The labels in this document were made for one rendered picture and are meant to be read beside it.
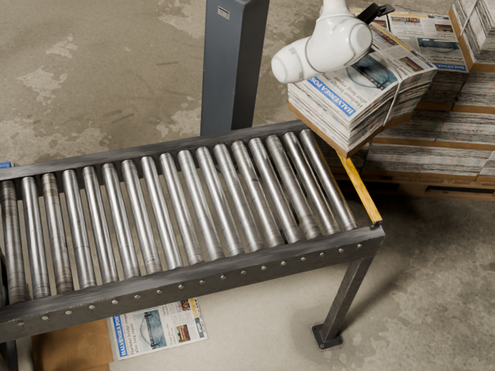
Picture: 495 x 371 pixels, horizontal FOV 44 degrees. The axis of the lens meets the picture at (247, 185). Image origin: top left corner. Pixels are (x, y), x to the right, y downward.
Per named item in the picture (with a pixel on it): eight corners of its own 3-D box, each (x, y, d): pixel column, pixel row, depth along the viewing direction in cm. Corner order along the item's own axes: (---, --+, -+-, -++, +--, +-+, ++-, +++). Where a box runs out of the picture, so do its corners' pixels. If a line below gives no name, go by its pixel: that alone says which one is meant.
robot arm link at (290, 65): (314, 75, 175) (344, 65, 164) (273, 93, 168) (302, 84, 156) (300, 39, 173) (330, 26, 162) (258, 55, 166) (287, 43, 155)
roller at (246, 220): (227, 140, 217) (214, 140, 214) (269, 251, 190) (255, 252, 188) (222, 150, 220) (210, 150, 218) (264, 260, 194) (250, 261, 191)
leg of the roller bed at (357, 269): (331, 327, 263) (370, 241, 209) (336, 339, 260) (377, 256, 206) (318, 330, 261) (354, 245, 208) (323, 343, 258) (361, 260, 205)
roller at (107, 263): (96, 171, 208) (95, 162, 204) (121, 291, 182) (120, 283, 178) (81, 174, 207) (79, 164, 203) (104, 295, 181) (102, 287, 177)
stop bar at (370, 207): (332, 128, 224) (334, 124, 223) (382, 223, 200) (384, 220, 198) (324, 129, 223) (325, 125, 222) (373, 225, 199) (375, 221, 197)
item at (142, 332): (191, 280, 271) (191, 279, 270) (208, 338, 255) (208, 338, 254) (106, 299, 261) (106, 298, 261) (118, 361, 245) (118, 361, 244)
